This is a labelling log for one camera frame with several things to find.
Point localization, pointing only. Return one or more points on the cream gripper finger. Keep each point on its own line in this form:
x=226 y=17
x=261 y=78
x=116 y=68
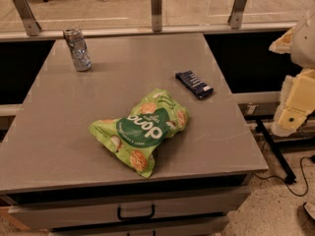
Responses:
x=286 y=123
x=283 y=44

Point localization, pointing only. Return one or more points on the black drawer handle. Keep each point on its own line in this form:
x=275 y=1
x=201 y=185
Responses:
x=125 y=213

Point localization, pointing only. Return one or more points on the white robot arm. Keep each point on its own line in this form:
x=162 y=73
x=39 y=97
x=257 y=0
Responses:
x=302 y=51

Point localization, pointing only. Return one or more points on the grey lower drawer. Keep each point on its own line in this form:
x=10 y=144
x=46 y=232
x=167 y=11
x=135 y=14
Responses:
x=197 y=226

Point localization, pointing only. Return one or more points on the middle metal rail bracket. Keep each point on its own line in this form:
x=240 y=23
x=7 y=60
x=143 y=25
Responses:
x=156 y=8

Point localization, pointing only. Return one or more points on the grey drawer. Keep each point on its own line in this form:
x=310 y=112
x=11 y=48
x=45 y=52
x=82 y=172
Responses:
x=197 y=226
x=104 y=210

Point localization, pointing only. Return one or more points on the green chip bag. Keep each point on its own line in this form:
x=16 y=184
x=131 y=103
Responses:
x=133 y=139

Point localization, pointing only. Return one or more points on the dark blue rxbar wrapper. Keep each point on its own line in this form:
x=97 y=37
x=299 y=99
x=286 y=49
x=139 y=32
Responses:
x=199 y=88

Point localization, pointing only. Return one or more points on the left metal rail bracket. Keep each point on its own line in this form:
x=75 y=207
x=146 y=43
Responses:
x=31 y=26

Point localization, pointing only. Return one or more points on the silver redbull can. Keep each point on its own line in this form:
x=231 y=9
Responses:
x=78 y=49

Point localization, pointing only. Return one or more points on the grey top drawer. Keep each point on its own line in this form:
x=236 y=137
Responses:
x=104 y=210

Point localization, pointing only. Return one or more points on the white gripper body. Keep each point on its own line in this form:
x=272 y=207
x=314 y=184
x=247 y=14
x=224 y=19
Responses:
x=304 y=44

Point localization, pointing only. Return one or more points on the black metal stand leg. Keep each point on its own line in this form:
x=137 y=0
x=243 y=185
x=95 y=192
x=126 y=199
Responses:
x=290 y=176

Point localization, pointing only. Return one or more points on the right metal rail bracket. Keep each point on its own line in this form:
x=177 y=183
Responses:
x=236 y=15

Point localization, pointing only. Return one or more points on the metal rail bracket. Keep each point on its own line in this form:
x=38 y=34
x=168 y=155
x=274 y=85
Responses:
x=236 y=15
x=31 y=26
x=156 y=8

